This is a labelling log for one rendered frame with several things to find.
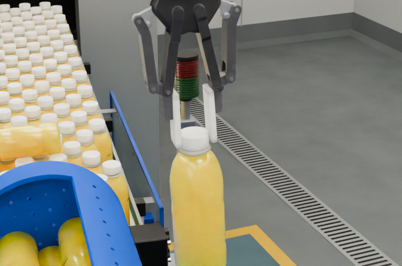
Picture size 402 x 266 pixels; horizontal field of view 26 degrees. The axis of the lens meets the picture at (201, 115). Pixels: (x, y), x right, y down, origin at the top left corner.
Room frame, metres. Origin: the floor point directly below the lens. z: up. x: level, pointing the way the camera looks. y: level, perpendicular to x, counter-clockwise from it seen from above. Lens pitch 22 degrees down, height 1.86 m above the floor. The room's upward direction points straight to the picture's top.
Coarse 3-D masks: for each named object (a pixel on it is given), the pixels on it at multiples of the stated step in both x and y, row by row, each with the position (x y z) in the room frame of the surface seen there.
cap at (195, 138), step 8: (184, 128) 1.03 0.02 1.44; (192, 128) 1.03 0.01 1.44; (200, 128) 1.02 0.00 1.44; (184, 136) 1.00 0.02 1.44; (192, 136) 1.00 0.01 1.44; (200, 136) 1.00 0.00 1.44; (208, 136) 1.01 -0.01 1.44; (184, 144) 1.00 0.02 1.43; (192, 144) 0.99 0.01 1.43; (200, 144) 1.00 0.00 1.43; (208, 144) 1.01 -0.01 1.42
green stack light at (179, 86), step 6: (180, 78) 1.88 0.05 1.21; (192, 78) 1.88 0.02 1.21; (198, 78) 1.90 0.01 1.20; (174, 84) 1.89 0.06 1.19; (180, 84) 1.88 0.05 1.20; (186, 84) 1.88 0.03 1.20; (192, 84) 1.88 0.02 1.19; (198, 84) 1.90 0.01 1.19; (180, 90) 1.88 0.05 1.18; (186, 90) 1.88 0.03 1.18; (192, 90) 1.88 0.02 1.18; (198, 90) 1.90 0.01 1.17; (180, 96) 1.88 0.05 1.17; (186, 96) 1.88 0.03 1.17; (192, 96) 1.88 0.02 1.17
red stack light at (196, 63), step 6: (198, 60) 1.90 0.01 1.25; (180, 66) 1.88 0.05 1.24; (186, 66) 1.88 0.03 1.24; (192, 66) 1.88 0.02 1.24; (198, 66) 1.90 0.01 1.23; (180, 72) 1.88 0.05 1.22; (186, 72) 1.88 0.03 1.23; (192, 72) 1.88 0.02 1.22; (198, 72) 1.90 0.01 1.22; (186, 78) 1.88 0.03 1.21
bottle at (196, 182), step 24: (192, 168) 0.99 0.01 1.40; (216, 168) 1.00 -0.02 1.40; (192, 192) 0.98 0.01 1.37; (216, 192) 0.99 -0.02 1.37; (192, 216) 0.98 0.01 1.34; (216, 216) 0.99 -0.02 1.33; (192, 240) 0.98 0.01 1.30; (216, 240) 0.99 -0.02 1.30; (192, 264) 0.98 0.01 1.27; (216, 264) 0.99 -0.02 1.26
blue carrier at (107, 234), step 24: (24, 168) 1.35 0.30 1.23; (48, 168) 1.34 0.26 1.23; (72, 168) 1.36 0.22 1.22; (0, 192) 1.30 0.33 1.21; (24, 192) 1.36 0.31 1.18; (48, 192) 1.37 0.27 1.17; (72, 192) 1.38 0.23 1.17; (96, 192) 1.30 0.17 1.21; (0, 216) 1.35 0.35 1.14; (24, 216) 1.36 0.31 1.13; (48, 216) 1.37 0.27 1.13; (72, 216) 1.38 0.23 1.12; (96, 216) 1.21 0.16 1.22; (120, 216) 1.29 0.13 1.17; (48, 240) 1.37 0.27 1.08; (96, 240) 1.12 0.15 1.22; (120, 240) 1.17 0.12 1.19; (96, 264) 1.05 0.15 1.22; (120, 264) 1.08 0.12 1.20
